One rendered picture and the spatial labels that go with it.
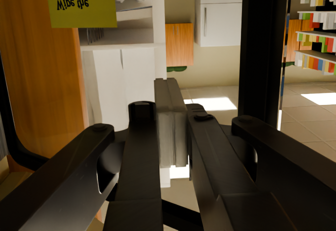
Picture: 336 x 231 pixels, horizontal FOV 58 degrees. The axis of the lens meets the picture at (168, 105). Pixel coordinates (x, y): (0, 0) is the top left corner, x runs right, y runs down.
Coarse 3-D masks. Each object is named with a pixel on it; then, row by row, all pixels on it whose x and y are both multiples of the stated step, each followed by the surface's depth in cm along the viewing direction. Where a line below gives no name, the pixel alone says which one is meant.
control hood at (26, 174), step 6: (12, 174) 38; (18, 174) 37; (24, 174) 37; (30, 174) 38; (6, 180) 36; (12, 180) 36; (18, 180) 36; (0, 186) 35; (6, 186) 35; (12, 186) 35; (0, 192) 34; (6, 192) 34; (0, 198) 33; (96, 222) 40; (90, 228) 38; (96, 228) 39; (102, 228) 40
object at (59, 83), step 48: (0, 0) 29; (48, 0) 25; (96, 0) 22; (144, 0) 20; (192, 0) 18; (240, 0) 17; (288, 0) 16; (0, 48) 31; (48, 48) 27; (96, 48) 24; (144, 48) 21; (192, 48) 19; (48, 96) 29; (96, 96) 25; (144, 96) 22; (192, 96) 20; (48, 144) 31; (192, 192) 22
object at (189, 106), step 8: (192, 104) 17; (200, 104) 17; (192, 112) 16; (224, 128) 13; (232, 136) 13; (232, 144) 13; (240, 144) 13; (248, 144) 13; (240, 152) 13; (248, 152) 13; (248, 160) 13; (256, 160) 13
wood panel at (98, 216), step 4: (8, 156) 43; (8, 160) 43; (12, 160) 43; (8, 164) 44; (12, 164) 44; (16, 164) 44; (12, 168) 44; (16, 168) 44; (20, 168) 44; (24, 168) 44; (32, 172) 44; (100, 208) 50; (100, 212) 50; (96, 216) 47; (100, 216) 49; (100, 220) 49
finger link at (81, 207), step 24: (72, 144) 11; (96, 144) 11; (48, 168) 10; (72, 168) 9; (24, 192) 8; (48, 192) 8; (72, 192) 9; (96, 192) 11; (0, 216) 7; (24, 216) 7; (48, 216) 8; (72, 216) 9
